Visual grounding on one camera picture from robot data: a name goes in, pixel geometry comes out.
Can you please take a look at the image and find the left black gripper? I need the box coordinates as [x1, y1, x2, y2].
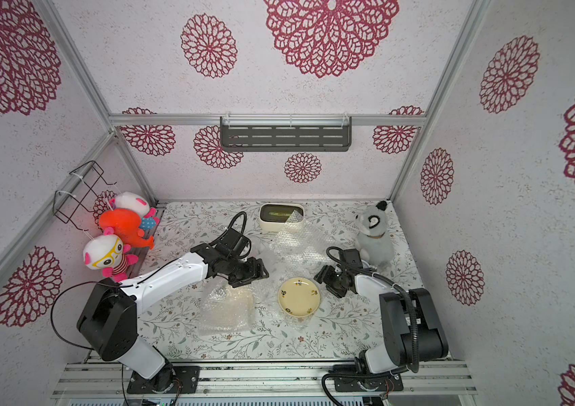
[225, 256, 270, 289]

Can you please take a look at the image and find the cream dinner plate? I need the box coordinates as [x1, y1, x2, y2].
[277, 277, 321, 319]

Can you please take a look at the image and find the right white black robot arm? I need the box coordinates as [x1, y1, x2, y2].
[314, 266, 449, 376]

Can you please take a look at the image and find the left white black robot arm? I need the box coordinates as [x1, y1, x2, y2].
[77, 244, 269, 382]

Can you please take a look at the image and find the left bubble wrapped plate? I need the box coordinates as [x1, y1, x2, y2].
[198, 277, 255, 336]

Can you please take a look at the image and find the grey raccoon plush toy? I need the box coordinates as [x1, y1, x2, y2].
[355, 201, 395, 267]

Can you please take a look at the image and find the cream box with dark lid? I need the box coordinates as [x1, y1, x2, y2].
[259, 203, 304, 233]

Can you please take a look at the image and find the white pink plush top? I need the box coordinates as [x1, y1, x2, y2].
[108, 192, 160, 231]

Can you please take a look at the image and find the red octopus plush toy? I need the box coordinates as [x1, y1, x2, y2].
[99, 208, 155, 250]

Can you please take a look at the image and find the white plush with yellow glasses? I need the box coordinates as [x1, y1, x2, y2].
[83, 228, 138, 283]

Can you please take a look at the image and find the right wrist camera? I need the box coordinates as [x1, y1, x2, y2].
[340, 249, 363, 269]

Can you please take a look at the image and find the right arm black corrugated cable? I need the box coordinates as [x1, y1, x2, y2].
[320, 245, 420, 406]

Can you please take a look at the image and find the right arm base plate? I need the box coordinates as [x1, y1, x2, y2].
[331, 365, 404, 392]

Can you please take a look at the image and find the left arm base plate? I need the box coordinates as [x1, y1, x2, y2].
[126, 365, 201, 394]

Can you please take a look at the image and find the grey metal wall shelf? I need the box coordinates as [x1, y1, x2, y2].
[220, 116, 353, 152]

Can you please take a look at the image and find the black wire wall basket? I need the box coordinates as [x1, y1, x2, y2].
[51, 160, 117, 232]

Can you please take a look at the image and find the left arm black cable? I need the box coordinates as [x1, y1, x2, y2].
[49, 210, 253, 397]

